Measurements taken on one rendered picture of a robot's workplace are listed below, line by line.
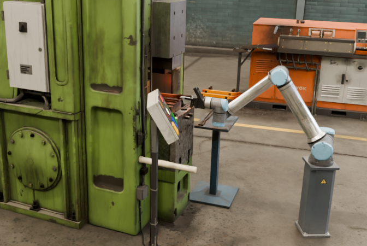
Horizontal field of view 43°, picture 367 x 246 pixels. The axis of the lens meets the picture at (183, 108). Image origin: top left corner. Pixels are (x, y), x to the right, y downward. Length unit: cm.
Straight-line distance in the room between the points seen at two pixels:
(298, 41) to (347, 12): 428
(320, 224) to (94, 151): 184
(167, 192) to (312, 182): 113
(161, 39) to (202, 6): 780
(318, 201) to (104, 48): 198
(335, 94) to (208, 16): 498
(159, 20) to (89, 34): 51
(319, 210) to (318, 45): 335
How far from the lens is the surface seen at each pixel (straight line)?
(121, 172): 361
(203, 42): 1124
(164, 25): 337
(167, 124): 291
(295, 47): 670
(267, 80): 349
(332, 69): 689
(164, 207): 385
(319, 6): 1083
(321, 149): 341
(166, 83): 389
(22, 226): 400
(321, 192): 373
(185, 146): 377
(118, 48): 333
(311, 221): 383
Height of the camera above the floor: 201
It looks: 17 degrees down
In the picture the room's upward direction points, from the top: 2 degrees clockwise
